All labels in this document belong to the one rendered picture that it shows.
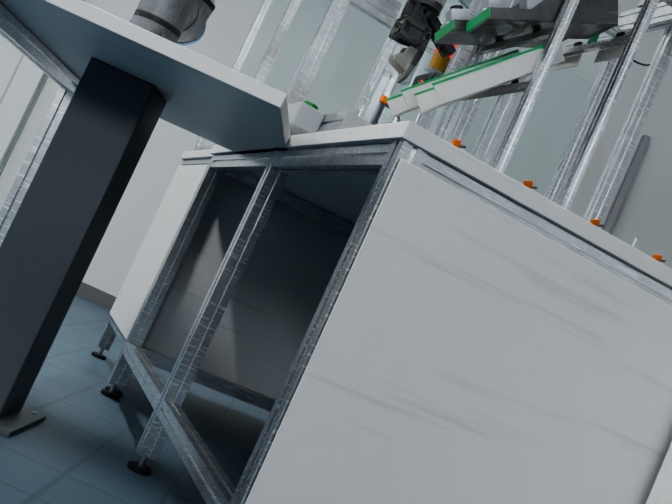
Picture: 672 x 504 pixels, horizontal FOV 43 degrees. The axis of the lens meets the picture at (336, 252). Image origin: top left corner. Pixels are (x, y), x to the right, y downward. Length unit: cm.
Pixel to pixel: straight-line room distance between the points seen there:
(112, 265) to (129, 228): 24
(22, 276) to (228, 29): 357
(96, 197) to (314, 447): 86
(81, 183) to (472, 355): 98
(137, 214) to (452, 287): 394
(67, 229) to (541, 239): 105
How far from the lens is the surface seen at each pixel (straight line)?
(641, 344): 168
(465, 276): 145
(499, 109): 357
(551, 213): 153
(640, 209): 555
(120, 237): 526
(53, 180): 203
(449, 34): 196
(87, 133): 203
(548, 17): 185
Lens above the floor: 53
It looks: 4 degrees up
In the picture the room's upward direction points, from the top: 24 degrees clockwise
